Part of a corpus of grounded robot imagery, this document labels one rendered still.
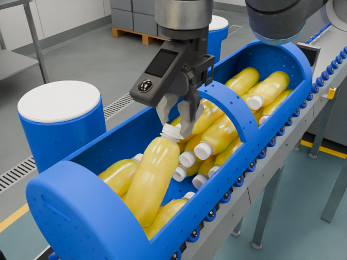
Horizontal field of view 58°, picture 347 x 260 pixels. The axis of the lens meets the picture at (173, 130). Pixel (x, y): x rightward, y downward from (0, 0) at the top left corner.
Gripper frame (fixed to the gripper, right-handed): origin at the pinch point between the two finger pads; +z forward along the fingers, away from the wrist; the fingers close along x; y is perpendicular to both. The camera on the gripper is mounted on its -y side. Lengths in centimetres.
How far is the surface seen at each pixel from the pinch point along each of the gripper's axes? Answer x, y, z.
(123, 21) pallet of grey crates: 296, 267, 105
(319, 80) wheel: -5, 96, 26
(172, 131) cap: -0.9, -1.6, -1.0
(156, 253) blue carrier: -9.5, -16.5, 11.8
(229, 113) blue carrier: -3.2, 16.9, 3.6
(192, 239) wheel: -7.1, -1.4, 27.7
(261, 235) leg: -5, 72, 111
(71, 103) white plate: 54, 13, 21
